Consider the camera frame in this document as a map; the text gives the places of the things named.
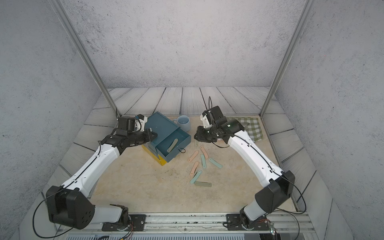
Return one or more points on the teal and yellow drawer cabinet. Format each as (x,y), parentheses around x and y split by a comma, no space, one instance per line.
(161,125)

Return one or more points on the aluminium front rail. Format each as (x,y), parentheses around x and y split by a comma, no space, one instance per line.
(278,225)

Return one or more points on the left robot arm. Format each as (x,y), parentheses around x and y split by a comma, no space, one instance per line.
(69,205)

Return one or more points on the mint fruit knife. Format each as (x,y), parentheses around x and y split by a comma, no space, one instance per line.
(196,176)
(215,163)
(203,160)

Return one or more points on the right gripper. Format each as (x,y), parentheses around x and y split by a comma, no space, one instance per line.
(200,136)

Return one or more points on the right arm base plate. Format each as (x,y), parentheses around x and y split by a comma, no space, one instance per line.
(240,222)

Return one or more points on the olive fruit knife bottom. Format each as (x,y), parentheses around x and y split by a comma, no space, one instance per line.
(203,184)

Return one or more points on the aluminium frame post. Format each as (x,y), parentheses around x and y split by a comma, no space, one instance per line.
(72,33)
(308,7)

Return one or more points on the mint fruit knife middle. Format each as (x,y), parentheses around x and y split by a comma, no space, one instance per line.
(203,160)

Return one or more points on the pink fruit knife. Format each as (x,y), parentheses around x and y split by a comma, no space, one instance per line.
(190,159)
(194,168)
(204,152)

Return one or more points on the mint fruit knife lower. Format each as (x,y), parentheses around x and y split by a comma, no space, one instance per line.
(196,176)

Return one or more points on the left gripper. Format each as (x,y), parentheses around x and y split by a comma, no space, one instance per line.
(149,139)

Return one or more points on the right aluminium frame post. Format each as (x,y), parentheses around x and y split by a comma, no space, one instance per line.
(308,7)

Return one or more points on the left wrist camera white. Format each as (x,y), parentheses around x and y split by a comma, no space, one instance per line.
(141,120)

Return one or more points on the left aluminium frame post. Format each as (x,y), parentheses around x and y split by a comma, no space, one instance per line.
(72,33)

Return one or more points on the pink fruit knife lower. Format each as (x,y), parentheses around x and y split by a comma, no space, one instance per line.
(194,168)

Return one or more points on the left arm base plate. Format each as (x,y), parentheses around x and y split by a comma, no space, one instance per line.
(128,222)

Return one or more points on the green checkered cloth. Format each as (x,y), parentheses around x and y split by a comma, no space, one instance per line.
(253,127)

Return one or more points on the teal top drawer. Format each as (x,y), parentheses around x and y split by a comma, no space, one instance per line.
(163,142)

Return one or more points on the pink fruit knife upper right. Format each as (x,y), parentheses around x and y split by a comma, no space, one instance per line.
(204,152)

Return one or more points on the light blue mug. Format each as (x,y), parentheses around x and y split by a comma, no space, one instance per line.
(183,122)

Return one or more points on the pink fruit knife upper left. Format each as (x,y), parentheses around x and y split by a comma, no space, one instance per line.
(190,159)

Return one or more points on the mint fruit knife right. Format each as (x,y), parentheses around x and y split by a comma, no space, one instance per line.
(215,163)

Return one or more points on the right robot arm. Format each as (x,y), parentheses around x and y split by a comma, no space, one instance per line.
(277,184)

